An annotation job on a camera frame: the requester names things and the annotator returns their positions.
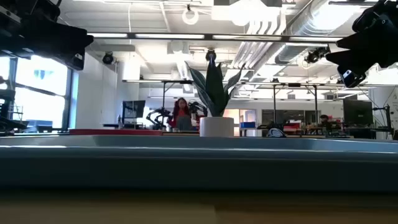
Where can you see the black equipment by window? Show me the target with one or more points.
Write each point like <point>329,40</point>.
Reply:
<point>7,123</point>

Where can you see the grey laptop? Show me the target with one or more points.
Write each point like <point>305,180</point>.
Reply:
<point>184,123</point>

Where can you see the red bowl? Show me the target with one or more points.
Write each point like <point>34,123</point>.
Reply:
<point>115,132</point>

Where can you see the silver metal cutlery piece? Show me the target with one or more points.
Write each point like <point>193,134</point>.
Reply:
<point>276,133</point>

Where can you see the red storage bins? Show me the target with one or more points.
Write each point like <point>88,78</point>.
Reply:
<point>290,127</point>

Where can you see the person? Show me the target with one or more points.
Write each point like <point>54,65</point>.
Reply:
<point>325,119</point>
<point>182,109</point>

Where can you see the black background robot arm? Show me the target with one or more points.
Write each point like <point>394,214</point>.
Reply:
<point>197,108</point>
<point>157,116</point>

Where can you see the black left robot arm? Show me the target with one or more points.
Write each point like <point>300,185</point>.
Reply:
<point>28,7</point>

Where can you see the black computer monitor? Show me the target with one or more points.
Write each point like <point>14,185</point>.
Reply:
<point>357,112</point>
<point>133,109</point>

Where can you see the silver ventilation duct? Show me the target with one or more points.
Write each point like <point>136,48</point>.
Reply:
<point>311,25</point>

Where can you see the blue storage box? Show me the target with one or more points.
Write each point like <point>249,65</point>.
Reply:
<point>247,125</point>

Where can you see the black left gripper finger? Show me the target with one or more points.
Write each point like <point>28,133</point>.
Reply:
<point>66,56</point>
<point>68,37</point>

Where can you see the large window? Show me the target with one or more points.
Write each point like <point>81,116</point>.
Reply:
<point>40,93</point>

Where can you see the snake plant in white pot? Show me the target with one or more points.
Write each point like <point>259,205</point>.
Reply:
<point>216,126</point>

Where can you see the blue plastic tray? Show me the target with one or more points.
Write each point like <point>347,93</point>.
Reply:
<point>199,168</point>

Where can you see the white light strip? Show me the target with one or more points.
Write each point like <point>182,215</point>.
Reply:
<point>169,36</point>
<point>247,37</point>
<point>314,39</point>
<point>107,35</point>

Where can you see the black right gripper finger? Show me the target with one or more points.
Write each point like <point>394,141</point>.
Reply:
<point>357,62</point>
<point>363,40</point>

